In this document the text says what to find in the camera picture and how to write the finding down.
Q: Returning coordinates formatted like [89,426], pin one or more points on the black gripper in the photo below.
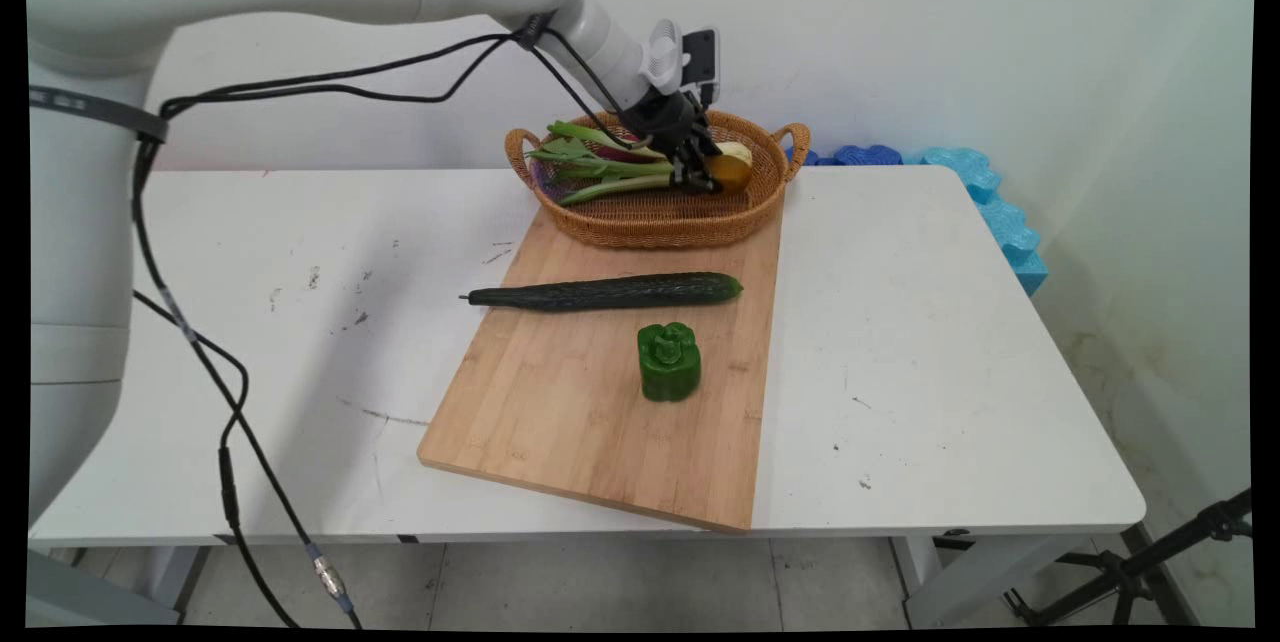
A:
[672,120]

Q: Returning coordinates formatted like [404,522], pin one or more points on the brown potato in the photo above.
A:
[732,174]

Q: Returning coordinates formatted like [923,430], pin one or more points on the woven wicker basket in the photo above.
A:
[660,217]

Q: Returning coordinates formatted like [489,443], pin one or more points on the purple vegetable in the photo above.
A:
[618,152]

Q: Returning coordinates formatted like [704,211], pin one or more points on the green bok choy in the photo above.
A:
[610,172]

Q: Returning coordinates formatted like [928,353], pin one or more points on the dark blue foam piece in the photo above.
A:
[865,156]

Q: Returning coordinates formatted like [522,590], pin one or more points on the dark green cucumber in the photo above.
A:
[610,292]

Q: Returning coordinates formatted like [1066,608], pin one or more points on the green bell pepper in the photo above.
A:
[669,362]

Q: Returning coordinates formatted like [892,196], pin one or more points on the wooden cutting board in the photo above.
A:
[590,402]

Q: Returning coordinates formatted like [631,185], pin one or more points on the light blue foam piece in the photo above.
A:
[1005,222]

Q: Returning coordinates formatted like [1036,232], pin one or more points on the white table leg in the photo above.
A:
[960,577]
[178,577]

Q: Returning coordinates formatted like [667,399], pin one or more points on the black tripod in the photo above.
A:
[1130,572]

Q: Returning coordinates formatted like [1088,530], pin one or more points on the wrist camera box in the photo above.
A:
[700,62]

